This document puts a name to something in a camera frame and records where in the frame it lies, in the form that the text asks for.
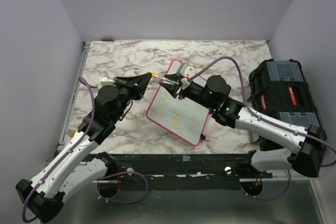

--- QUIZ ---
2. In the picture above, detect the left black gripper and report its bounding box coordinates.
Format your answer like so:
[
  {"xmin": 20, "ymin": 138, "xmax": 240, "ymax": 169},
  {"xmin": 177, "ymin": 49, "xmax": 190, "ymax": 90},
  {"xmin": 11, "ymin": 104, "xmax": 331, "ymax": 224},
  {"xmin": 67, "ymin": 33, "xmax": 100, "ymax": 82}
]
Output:
[{"xmin": 112, "ymin": 74, "xmax": 153, "ymax": 123}]

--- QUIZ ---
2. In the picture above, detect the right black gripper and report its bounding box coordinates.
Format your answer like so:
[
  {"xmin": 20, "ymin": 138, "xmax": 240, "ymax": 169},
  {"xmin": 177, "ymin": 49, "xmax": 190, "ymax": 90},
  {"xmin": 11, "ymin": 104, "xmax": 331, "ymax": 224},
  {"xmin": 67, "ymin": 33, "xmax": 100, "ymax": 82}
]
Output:
[{"xmin": 159, "ymin": 73, "xmax": 215, "ymax": 111}]

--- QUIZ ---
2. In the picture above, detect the white yellow whiteboard marker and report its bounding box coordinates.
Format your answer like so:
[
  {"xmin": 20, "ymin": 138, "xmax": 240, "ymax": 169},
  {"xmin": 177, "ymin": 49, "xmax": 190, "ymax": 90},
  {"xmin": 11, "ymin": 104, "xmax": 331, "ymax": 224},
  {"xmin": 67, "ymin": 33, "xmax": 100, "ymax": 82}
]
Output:
[{"xmin": 156, "ymin": 76, "xmax": 177, "ymax": 84}]

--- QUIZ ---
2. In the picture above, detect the yellow marker cap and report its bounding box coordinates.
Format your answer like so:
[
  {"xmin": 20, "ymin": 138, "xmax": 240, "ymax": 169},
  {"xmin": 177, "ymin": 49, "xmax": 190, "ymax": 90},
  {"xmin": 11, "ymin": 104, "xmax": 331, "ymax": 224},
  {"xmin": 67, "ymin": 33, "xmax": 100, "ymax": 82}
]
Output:
[{"xmin": 149, "ymin": 72, "xmax": 157, "ymax": 78}]

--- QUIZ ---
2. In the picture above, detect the pink framed whiteboard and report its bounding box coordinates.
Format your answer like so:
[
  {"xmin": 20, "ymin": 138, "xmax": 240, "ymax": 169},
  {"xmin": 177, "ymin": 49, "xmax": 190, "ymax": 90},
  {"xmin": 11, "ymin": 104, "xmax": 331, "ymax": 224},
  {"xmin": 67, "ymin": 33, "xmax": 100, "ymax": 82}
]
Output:
[{"xmin": 146, "ymin": 59, "xmax": 212, "ymax": 146}]

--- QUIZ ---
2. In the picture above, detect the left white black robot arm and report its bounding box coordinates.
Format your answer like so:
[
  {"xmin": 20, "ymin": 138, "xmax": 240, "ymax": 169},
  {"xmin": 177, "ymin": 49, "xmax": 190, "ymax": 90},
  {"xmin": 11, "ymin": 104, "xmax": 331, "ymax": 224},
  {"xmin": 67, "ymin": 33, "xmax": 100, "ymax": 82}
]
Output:
[{"xmin": 15, "ymin": 73, "xmax": 152, "ymax": 223}]

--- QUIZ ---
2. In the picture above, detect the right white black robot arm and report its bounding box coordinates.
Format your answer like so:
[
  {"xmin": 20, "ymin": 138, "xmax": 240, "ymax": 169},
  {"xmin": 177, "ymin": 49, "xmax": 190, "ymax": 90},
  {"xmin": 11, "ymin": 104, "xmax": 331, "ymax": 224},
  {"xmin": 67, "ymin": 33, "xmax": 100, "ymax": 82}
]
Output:
[{"xmin": 160, "ymin": 74, "xmax": 326, "ymax": 178}]

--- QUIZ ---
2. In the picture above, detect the yellow clamp with bolt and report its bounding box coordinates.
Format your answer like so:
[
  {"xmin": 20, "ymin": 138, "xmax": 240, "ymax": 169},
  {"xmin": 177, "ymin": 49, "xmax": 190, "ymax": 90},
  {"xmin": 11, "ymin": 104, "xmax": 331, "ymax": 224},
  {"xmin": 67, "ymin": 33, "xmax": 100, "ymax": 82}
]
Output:
[{"xmin": 66, "ymin": 129, "xmax": 76, "ymax": 138}]

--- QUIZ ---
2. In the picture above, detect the black plastic toolbox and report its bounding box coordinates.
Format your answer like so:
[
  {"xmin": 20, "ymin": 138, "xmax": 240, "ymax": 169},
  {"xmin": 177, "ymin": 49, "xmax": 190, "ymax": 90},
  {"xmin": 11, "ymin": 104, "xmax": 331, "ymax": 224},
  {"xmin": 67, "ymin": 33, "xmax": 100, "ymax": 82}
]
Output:
[{"xmin": 248, "ymin": 59, "xmax": 328, "ymax": 154}]

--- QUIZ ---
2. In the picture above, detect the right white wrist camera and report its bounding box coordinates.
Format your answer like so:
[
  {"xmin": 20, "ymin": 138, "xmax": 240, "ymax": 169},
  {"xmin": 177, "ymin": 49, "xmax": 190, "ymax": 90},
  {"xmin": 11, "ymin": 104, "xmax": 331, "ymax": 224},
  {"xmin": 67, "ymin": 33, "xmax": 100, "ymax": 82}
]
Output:
[{"xmin": 176, "ymin": 63, "xmax": 196, "ymax": 90}]

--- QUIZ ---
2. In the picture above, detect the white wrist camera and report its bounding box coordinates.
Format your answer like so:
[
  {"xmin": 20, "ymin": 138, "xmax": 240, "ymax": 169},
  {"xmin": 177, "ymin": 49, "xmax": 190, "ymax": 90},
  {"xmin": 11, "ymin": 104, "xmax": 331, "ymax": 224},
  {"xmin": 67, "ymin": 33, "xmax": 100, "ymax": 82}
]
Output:
[
  {"xmin": 176, "ymin": 63, "xmax": 196, "ymax": 90},
  {"xmin": 97, "ymin": 71, "xmax": 112, "ymax": 88}
]

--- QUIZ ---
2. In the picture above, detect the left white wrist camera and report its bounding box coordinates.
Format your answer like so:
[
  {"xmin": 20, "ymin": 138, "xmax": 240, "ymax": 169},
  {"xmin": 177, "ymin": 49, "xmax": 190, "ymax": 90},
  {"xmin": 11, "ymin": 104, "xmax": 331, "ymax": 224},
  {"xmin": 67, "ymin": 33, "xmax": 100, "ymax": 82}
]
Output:
[{"xmin": 97, "ymin": 71, "xmax": 112, "ymax": 88}]

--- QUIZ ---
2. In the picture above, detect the aluminium rail frame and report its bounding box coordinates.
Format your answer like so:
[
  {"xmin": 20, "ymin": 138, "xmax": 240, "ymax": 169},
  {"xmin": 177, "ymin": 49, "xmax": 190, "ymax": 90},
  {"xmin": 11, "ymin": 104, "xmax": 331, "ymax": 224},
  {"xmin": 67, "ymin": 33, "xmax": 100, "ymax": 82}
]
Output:
[{"xmin": 28, "ymin": 41, "xmax": 91, "ymax": 224}]

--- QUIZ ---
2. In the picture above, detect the black base frame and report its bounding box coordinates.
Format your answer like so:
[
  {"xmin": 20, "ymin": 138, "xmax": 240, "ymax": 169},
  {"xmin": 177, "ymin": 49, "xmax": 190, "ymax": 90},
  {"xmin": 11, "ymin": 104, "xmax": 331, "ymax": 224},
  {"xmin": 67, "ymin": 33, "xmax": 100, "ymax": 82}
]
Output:
[{"xmin": 52, "ymin": 152, "xmax": 274, "ymax": 192}]

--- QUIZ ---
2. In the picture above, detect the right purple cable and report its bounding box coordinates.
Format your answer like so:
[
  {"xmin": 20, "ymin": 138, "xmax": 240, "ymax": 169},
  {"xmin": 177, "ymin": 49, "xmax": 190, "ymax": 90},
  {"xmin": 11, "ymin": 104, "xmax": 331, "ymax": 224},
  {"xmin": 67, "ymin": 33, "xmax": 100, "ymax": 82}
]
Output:
[{"xmin": 187, "ymin": 56, "xmax": 336, "ymax": 201}]

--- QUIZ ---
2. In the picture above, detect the purple cable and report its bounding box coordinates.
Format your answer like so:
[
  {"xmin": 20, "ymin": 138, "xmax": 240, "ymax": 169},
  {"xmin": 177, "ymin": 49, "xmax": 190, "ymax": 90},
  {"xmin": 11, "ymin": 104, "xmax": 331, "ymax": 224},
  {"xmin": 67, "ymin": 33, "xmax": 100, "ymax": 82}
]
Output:
[
  {"xmin": 187, "ymin": 56, "xmax": 336, "ymax": 201},
  {"xmin": 21, "ymin": 77, "xmax": 149, "ymax": 222}
]

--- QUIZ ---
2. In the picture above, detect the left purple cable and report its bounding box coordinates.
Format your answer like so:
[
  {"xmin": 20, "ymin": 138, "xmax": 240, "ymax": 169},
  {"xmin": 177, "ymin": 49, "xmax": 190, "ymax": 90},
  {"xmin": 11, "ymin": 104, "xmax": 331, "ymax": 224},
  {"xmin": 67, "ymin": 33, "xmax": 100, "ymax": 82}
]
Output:
[{"xmin": 21, "ymin": 77, "xmax": 149, "ymax": 222}]

